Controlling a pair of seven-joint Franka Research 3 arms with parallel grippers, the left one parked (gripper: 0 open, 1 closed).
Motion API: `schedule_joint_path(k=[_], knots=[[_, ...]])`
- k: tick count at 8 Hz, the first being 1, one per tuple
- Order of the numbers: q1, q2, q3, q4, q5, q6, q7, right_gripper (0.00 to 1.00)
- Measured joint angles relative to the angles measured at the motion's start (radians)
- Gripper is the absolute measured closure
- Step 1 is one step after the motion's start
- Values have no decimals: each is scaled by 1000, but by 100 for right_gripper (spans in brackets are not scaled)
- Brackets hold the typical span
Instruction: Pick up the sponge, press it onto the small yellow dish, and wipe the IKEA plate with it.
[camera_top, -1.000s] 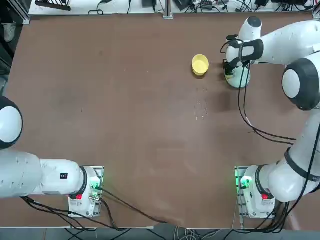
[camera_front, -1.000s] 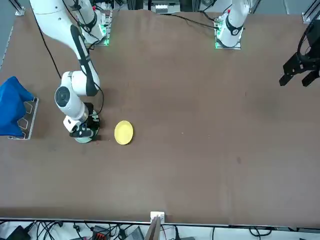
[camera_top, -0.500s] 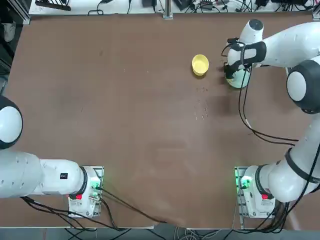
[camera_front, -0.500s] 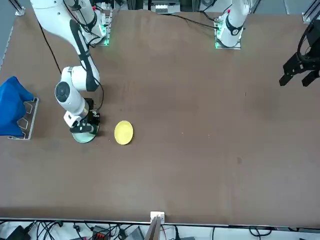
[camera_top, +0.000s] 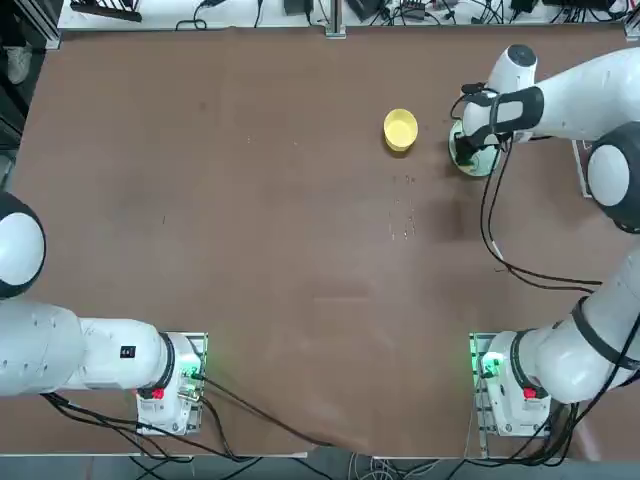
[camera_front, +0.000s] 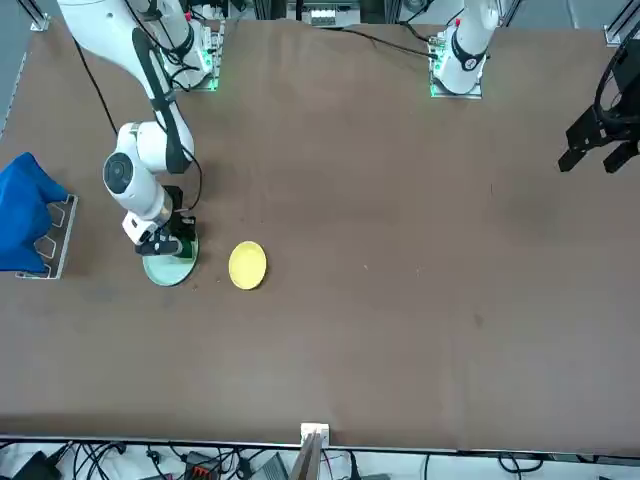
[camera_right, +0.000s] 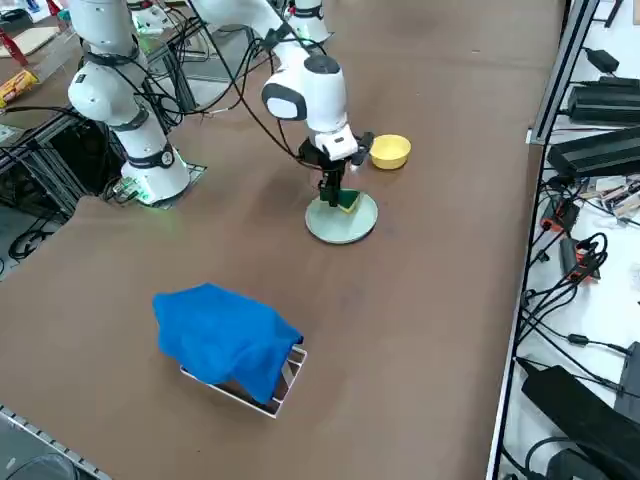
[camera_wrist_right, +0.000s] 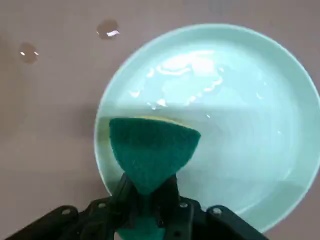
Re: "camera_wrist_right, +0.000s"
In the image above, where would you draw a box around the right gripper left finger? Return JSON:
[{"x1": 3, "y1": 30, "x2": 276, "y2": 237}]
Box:
[{"x1": 3, "y1": 172, "x2": 146, "y2": 240}]

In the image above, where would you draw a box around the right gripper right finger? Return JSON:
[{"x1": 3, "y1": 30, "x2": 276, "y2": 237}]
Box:
[{"x1": 151, "y1": 174, "x2": 270, "y2": 240}]

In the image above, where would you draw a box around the green and yellow sponge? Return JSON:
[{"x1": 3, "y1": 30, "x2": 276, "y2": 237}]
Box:
[{"x1": 108, "y1": 116, "x2": 202, "y2": 240}]

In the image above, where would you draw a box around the pale green plate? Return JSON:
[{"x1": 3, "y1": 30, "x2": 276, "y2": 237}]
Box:
[{"x1": 94, "y1": 22, "x2": 320, "y2": 233}]

